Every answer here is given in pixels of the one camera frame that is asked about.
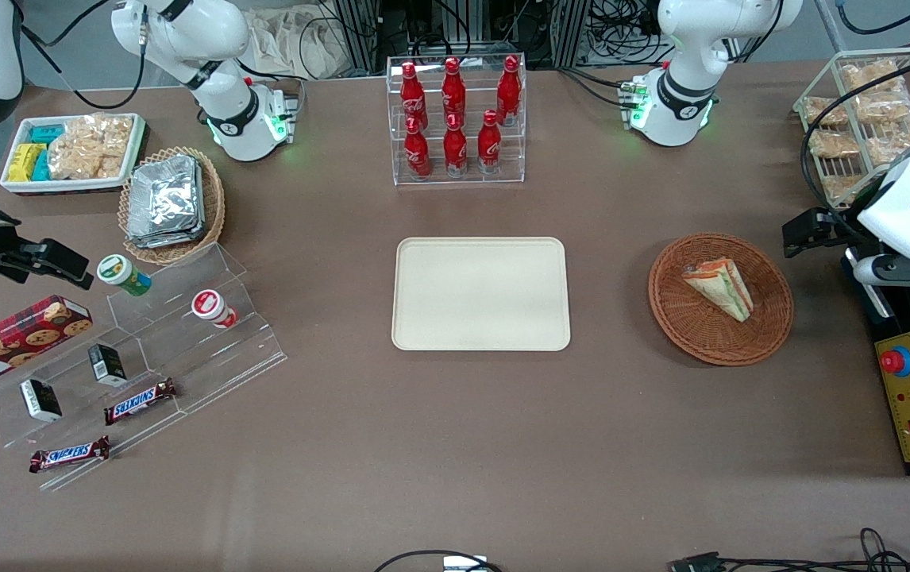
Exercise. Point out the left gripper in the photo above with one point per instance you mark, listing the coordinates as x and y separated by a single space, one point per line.
827 222

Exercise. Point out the triangle sandwich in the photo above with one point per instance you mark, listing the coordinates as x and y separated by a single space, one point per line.
721 287

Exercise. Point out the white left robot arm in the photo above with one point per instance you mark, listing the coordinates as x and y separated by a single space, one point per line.
685 87

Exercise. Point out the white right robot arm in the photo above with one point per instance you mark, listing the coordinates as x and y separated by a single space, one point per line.
225 119

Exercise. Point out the white rectangular snack tray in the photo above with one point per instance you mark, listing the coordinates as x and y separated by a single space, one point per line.
66 185

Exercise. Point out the round brown wicker basket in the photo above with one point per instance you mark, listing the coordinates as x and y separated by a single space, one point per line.
697 326

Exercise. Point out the oval brown wicker basket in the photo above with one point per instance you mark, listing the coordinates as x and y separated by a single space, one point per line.
213 206

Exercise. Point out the beige plastic tray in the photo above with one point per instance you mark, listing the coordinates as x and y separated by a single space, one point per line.
479 294

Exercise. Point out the clear bag of rice crackers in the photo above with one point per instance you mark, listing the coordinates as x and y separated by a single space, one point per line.
840 189
872 75
896 139
824 111
884 107
834 143

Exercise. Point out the red tartan cookie box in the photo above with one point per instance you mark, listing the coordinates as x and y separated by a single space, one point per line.
18 342

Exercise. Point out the green lidded snack cup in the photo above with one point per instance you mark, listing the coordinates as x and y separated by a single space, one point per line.
121 274

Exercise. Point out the teal snack packet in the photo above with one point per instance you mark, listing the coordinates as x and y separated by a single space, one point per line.
41 167
46 133

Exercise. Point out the yellow snack packet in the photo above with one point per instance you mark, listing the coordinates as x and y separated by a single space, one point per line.
22 163

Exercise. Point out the small black box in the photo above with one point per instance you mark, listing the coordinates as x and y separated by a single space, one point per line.
108 365
40 400

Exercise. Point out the silver foil packet stack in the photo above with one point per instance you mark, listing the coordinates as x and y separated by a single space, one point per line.
165 202

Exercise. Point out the red emergency stop button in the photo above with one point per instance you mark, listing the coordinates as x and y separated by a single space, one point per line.
896 361

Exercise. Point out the brown snickers bar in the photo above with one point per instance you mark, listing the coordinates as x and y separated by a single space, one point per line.
70 454
140 401

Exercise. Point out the red lidded snack cup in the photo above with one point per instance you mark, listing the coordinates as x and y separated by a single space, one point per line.
213 308

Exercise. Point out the clear acrylic stepped display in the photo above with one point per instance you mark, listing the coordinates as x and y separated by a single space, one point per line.
217 365

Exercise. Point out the red cola bottle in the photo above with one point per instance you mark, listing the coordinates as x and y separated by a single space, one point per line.
489 143
411 95
453 89
417 151
509 87
455 147

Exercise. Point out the beige cloth bag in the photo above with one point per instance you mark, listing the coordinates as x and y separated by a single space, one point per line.
296 40

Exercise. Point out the clear acrylic bottle rack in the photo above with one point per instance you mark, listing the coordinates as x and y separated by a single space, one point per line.
463 179

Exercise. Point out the white plug connector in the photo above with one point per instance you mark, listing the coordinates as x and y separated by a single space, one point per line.
464 564

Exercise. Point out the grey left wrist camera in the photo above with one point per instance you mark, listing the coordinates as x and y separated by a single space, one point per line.
896 270

